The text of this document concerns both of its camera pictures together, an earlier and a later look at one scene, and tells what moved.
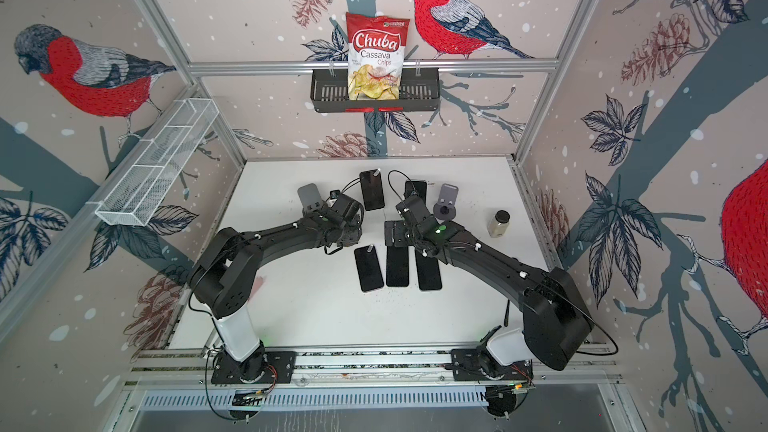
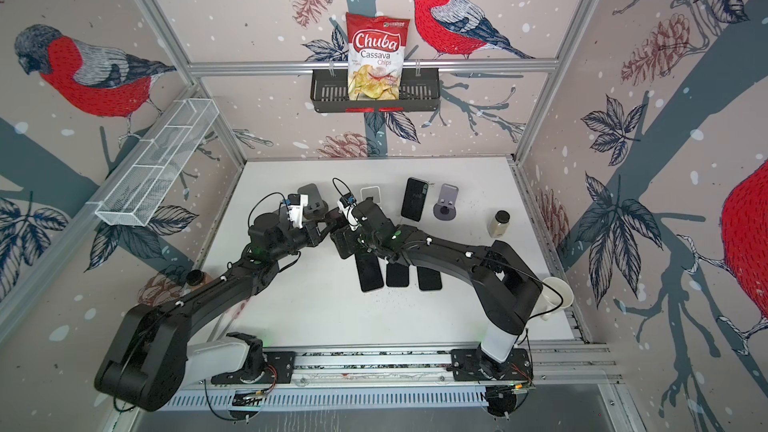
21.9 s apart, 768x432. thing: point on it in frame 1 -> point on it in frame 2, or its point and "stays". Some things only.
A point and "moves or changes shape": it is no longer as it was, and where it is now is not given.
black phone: (428, 272) stays
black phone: (372, 188) moves or changes shape
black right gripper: (396, 227) -> (345, 237)
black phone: (416, 188) stays
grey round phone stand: (309, 196) stays
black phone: (397, 266) stays
